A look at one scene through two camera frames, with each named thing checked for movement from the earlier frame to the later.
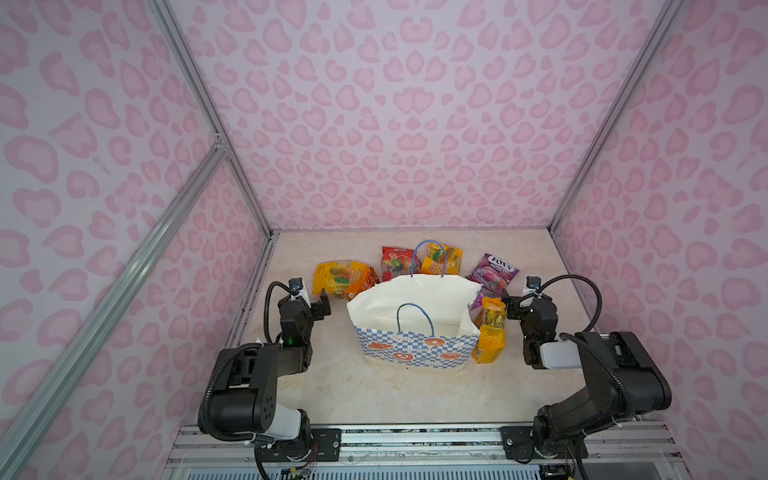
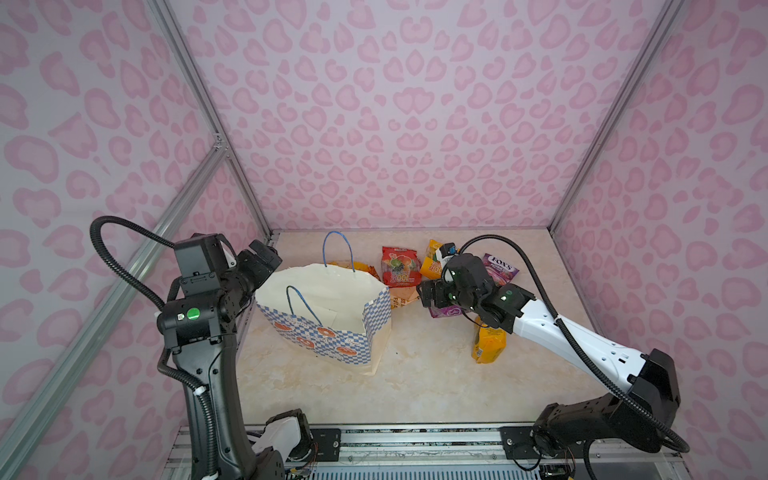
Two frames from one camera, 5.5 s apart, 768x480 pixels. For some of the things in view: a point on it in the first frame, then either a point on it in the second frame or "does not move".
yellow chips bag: [491, 342] does not move
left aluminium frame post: [209, 103] does not move
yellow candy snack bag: [433, 263] does not move
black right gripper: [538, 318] to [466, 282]
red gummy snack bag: [397, 262] does not move
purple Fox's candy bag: [493, 273] does not move
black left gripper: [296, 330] to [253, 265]
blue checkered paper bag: [418, 322] to [336, 311]
